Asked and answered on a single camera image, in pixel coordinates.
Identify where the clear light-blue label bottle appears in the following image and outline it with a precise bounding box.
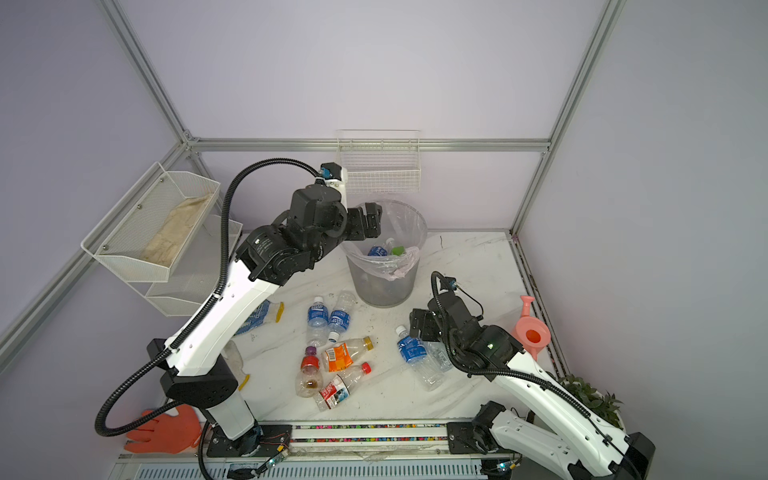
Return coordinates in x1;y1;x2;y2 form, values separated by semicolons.
425;342;453;372

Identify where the yellow-cap clear bottle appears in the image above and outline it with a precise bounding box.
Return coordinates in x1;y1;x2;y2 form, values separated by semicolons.
320;336;374;373

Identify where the red label clear bottle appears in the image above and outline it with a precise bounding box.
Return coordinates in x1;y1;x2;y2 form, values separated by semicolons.
314;362;372;411

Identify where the Pocari Sweat bottle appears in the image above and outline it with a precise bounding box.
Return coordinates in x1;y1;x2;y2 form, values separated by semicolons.
368;245;391;257

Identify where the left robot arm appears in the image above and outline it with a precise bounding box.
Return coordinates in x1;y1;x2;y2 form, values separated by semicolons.
161;182;383;441

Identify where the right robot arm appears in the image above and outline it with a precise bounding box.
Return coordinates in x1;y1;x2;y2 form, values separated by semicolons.
409;292;655;479

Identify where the clear plastic bin liner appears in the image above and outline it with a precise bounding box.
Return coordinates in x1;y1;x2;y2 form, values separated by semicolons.
341;197;428;282

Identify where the grey mesh waste bin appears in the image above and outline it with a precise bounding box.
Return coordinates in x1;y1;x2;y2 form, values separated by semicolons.
341;198;428;308

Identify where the capless blue label bottle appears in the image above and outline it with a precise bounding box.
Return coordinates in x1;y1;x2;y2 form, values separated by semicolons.
328;291;356;343

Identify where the pink watering can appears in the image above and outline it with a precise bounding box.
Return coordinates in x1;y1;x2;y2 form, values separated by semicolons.
513;295;551;359

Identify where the red label purple-cap bottle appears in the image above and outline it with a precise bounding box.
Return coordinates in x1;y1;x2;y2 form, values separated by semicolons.
295;346;323;398

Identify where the blue dotted work glove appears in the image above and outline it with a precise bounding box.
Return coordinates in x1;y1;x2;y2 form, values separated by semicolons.
235;300;285;336

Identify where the white mesh lower shelf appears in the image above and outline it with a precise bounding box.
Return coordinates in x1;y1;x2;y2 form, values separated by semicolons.
144;214;221;317

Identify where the white mesh shelf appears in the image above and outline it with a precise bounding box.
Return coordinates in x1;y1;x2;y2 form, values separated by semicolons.
81;163;220;283
144;214;221;317

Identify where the potted green plant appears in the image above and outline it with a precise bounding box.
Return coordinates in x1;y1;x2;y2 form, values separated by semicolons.
558;375;625;430

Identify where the beige cloth in shelf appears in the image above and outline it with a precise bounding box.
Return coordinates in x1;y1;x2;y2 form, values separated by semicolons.
141;194;211;267

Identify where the white mesh upper shelf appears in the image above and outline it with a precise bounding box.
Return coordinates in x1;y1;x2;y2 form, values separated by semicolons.
81;163;220;283

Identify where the orange rubber glove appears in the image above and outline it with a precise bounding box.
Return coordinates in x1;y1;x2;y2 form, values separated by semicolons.
124;405;202;454

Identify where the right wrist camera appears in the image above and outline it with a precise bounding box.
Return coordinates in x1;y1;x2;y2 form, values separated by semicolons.
440;276;459;292

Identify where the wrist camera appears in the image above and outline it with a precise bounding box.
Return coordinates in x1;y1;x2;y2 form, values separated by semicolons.
320;162;348;207
440;276;459;292

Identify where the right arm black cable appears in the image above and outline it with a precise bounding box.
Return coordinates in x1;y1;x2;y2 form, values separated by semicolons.
430;271;643;480

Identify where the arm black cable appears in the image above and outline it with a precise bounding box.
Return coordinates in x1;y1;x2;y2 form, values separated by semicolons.
94;157;322;438
430;271;643;480

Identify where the white wire wall basket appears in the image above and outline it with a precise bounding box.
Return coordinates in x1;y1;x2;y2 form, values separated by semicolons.
336;129;422;195

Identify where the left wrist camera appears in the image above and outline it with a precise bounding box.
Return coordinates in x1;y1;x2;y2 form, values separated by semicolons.
320;162;348;207

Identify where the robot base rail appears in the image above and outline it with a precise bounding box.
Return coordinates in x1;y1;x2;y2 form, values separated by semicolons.
204;419;515;458

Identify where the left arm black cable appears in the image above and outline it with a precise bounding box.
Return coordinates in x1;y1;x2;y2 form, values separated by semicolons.
94;157;322;438

